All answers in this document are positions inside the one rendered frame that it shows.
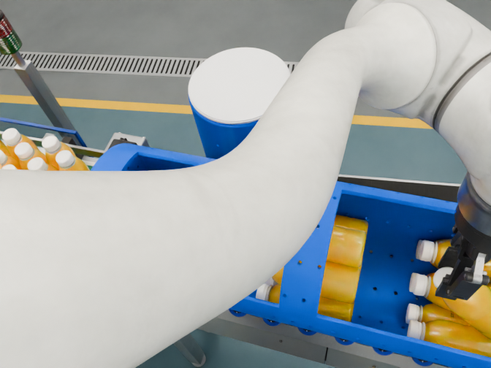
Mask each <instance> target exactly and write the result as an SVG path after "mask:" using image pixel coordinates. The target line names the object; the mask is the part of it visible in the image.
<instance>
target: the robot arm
mask: <svg viewBox="0 0 491 368"><path fill-rule="evenodd" d="M358 97H360V98H361V100H363V101H364V102H365V103H366V104H369V105H370V106H372V107H375V108H379V109H383V110H388V111H390V112H394V113H397V114H399V115H402V116H404V117H407V118H409V119H414V118H418V119H420V120H422V121H424V122H425V123H426V124H427V125H429V126H430V127H432V128H433V129H435V130H436V131H437V132H438V133H439V134H440V135H441V136H442V137H443V138H444V139H445V140H446V141H447V142H448V143H449V144H450V146H451V147H452V148H453V150H454V151H455V152H456V154H457V155H458V156H459V157H460V159H461V161H462V162H463V164H464V165H465V168H466V169H467V173H466V175H465V177H464V179H463V181H462V183H461V185H460V187H459V190H458V193H457V203H458V205H457V207H456V210H455V212H454V220H455V225H454V226H453V228H452V231H453V233H455V235H454V236H453V237H452V239H451V241H450V243H451V247H450V246H449V247H448V248H447V249H446V252H445V253H444V255H443V256H442V258H441V260H440V261H439V263H438V268H439V269H440V268H442V267H451V268H453V270H452V273H451V274H450V275H448V274H446V275H445V277H443V279H442V281H441V283H440V285H439V287H438V288H437V289H436V291H435V296H439V297H442V298H446V299H451V300H456V299H463V300H466V301H467V300H469V299H470V297H471V296H473V295H474V294H475V293H476V292H477V291H478V290H479V289H480V288H481V287H482V286H483V285H488V283H489V282H490V279H489V276H488V275H487V272H486V271H483V268H484V264H486V263H487V262H488V261H489V260H490V259H491V31H490V30H489V29H488V28H486V27H485V26H483V25H482V24H481V23H480V22H478V21H477V20H475V19H474V18H472V17H471V16H470V15H468V14H467V13H465V12H463V11H462V10H461V9H459V8H457V7H456V6H454V5H453V4H451V3H449V2H447V1H446V0H358V1H357V2H356V3H355V4H354V6H353V7H352V8H351V10H350V12H349V14H348V17H347V19H346V24H345V29H344V30H340V31H337V32H335V33H333V34H330V35H329V36H327V37H325V38H323V39H322V40H320V41H319V42H317V43H316V44H315V45H314V46H313V47H312V48H311V49H310V50H309V51H308V52H307V53H306V54H305V55H304V56H303V58H302V60H301V61H300V62H299V63H298V65H297V66H296V68H295V69H294V71H293V72H292V73H291V75H290V76H289V78H288V79H287V81H286V82H285V83H284V84H283V86H282V88H281V89H280V91H279V92H278V93H277V95H276V96H275V98H274V99H273V100H272V102H271V103H270V105H269V107H268V108H267V109H266V110H265V112H264V114H263V115H262V117H261V118H260V119H259V121H258V122H257V124H256V125H255V126H254V128H253V129H252V130H251V132H250V133H249V135H248V136H247V137H246V138H245V139H244V140H243V141H242V142H241V143H240V144H239V145H238V146H237V147H236V148H235V149H234V150H233V151H231V152H230V153H228V154H226V155H225V156H223V157H221V158H219V159H217V160H215V161H211V162H209V163H206V164H202V165H199V166H193V167H188V168H183V169H170V170H155V171H39V170H21V169H0V368H135V367H137V366H139V365H140V364H142V363H143V362H145V361H147V360H148V359H149V358H151V357H153V356H155V355H156V354H157V353H159V352H160V351H162V350H164V349H165V348H167V347H168V346H170V345H171V344H173V343H174V342H176V341H178V340H179V339H181V338H182V337H184V336H186V335H187V334H189V333H190V332H192V331H193V330H195V329H197V328H199V327H200V326H202V325H203V324H205V323H207V322H208V321H210V320H212V319H213V318H215V317H216V316H218V315H220V314H222V313H223V312H224V311H226V310H228V309H229V308H230V307H232V306H234V305H235V304H237V303H238V302H239V301H241V300H242V299H244V298H245V297H247V296H248V295H249V294H251V293H253V292H254V291H255V290H256V289H257V288H259V287H260V286H261V285H263V284H264V283H266V282H267V281H268V280H269V279H270V278H271V277H272V276H273V275H274V274H276V273H277V272H278V271H279V270H280V269H281V268H282V267H284V266H285V265H286V264H287V263H288V262H289V261H290V260H291V259H292V257H293V256H294V255H295V254H296V253H297V252H298V251H299V249H300V248H301V247H302V246H303V245H304V244H305V242H306V241H307V239H308V238H309V236H310V235H311V234H312V233H313V231H314V229H315V228H316V227H317V225H318V223H319V221H320V220H321V217H322V216H323V214H324V211H325V210H326V208H327V205H328V203H329V201H330V199H331V196H332V193H333V191H334V188H335V184H336V182H337V179H338V175H339V171H340V166H341V164H342V160H343V155H344V152H345V149H346V143H347V140H348V137H349V132H350V128H351V122H352V119H353V116H354V111H355V107H356V104H357V99H358Z"/></svg>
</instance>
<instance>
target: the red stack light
mask: <svg viewBox="0 0 491 368"><path fill-rule="evenodd" d="M11 31H12V25H11V24H10V22H9V21H8V19H7V17H6V16H5V14H4V17H3V18H2V19H1V21H0V39H3V38H5V37H6V36H8V35H9V34H10V33H11Z"/></svg>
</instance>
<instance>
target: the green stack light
mask: <svg viewBox="0 0 491 368"><path fill-rule="evenodd" d="M21 47H22V41H21V40H20V38H19V36H18V35H17V33H16V32H15V30H14V28H13V27H12V31H11V33H10V34H9V35H8V36H6V37H5V38H3V39H0V53H1V54H2V55H11V54H13V53H16V52H17V51H19V49H20V48H21Z"/></svg>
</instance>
